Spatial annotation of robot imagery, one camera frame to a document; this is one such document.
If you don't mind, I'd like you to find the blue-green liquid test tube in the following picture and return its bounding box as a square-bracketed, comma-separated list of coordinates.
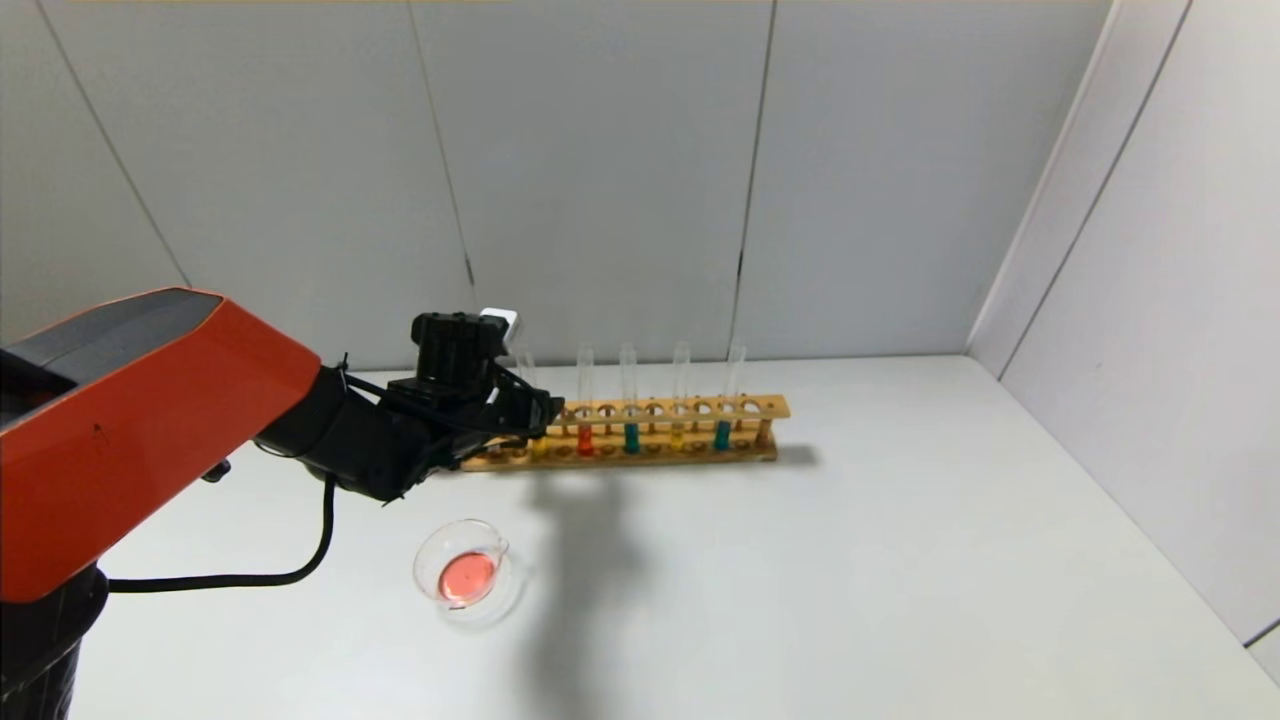
[620, 342, 642, 456]
[712, 340, 747, 452]

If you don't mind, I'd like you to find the red liquid test tube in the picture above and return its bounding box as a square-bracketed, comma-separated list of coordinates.
[577, 341, 597, 458]

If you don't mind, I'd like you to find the clear glass beaker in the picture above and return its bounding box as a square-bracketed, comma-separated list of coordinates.
[413, 517, 524, 623]

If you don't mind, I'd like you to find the wooden test tube rack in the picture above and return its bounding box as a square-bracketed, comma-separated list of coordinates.
[458, 394, 791, 473]

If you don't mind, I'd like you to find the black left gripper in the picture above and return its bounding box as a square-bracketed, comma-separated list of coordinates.
[488, 381, 566, 440]

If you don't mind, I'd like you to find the yellow liquid test tube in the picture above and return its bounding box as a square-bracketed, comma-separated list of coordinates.
[516, 345, 550, 459]
[669, 341, 692, 451]

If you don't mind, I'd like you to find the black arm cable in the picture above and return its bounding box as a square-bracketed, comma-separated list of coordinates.
[105, 476, 337, 593]

